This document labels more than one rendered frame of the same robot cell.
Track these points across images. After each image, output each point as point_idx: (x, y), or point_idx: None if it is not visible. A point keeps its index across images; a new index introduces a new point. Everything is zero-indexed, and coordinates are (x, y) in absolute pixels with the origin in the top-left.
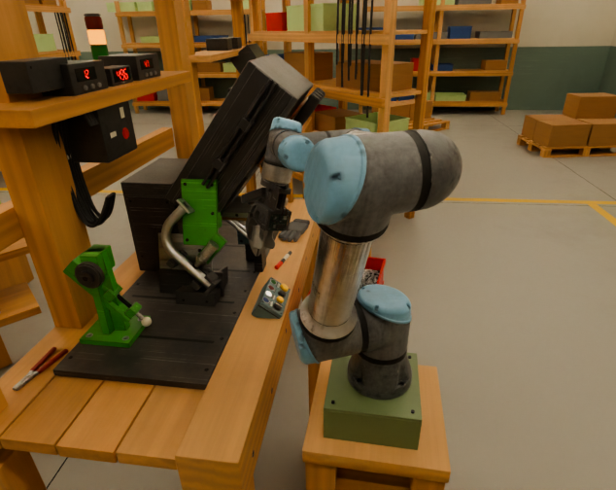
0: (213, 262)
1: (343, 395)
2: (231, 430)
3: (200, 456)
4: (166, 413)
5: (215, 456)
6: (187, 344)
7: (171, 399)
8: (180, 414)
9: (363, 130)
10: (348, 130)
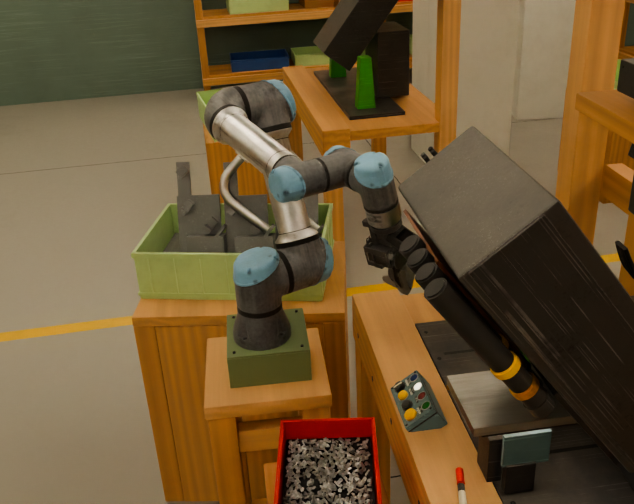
0: (578, 464)
1: (289, 317)
2: (369, 305)
3: (379, 291)
4: (431, 311)
5: (369, 293)
6: (468, 346)
7: (438, 319)
8: (420, 313)
9: (279, 166)
10: (294, 157)
